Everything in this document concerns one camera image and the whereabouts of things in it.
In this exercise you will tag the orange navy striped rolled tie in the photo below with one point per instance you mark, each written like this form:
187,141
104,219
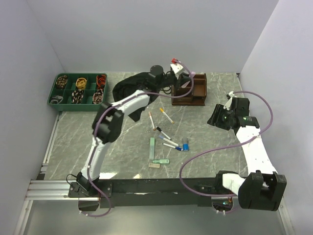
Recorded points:
101,81

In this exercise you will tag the black base crossbar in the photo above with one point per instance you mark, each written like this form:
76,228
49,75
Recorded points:
151,192

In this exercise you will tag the beige eraser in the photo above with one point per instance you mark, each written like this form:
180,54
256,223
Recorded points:
153,165

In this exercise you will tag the black floral rolled tie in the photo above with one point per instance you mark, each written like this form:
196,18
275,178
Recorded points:
77,96

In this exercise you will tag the yellow cap white marker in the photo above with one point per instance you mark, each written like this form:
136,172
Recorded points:
164,113

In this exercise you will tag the yellow rolled tie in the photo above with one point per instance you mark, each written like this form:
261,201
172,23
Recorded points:
81,83

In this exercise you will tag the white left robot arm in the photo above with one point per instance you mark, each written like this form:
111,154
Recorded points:
131,96

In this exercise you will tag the green pastel highlighter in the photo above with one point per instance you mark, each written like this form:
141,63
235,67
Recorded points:
152,149

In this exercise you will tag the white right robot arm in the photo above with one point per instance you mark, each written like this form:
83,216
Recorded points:
263,188

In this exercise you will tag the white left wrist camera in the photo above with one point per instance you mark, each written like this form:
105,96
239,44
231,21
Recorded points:
176,67

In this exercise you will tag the black cap white marker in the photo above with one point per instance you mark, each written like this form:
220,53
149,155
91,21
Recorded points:
162,132

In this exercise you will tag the green compartment tray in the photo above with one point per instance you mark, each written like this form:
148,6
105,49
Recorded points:
86,105

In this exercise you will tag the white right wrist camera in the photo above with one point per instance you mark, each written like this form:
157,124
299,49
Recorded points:
229,96

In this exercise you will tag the brown patterned rolled tie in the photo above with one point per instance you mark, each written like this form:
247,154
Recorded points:
61,82

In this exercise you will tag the pink brown rolled tie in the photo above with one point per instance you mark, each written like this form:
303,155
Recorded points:
97,97

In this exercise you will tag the black drawstring shorts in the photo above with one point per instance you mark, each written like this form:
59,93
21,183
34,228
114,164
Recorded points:
143,81

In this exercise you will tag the aluminium frame rail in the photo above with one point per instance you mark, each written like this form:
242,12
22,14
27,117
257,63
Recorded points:
46,190

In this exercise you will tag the peach cap white marker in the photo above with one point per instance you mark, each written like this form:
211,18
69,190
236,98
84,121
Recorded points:
152,121

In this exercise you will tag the blue correction tape roll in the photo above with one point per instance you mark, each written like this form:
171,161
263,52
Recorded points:
185,147

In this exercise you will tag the light blue cap marker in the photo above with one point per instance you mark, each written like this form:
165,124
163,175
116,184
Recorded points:
169,141

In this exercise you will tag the purple pastel highlighter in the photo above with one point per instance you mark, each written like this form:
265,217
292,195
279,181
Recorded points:
186,79

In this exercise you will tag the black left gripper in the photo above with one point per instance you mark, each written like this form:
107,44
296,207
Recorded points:
181,80

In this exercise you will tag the grey rolled tie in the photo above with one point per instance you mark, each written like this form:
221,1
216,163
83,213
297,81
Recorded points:
56,99

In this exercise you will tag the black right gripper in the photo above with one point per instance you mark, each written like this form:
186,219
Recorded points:
218,111

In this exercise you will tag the green correction tape dispenser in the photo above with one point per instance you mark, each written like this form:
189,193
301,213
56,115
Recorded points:
161,161

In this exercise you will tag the brown wooden desk organizer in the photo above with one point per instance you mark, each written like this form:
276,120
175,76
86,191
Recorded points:
196,97

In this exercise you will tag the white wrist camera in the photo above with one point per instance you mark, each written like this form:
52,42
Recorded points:
176,67
229,96

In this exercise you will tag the dark blue cap marker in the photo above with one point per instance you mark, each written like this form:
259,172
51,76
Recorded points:
172,146

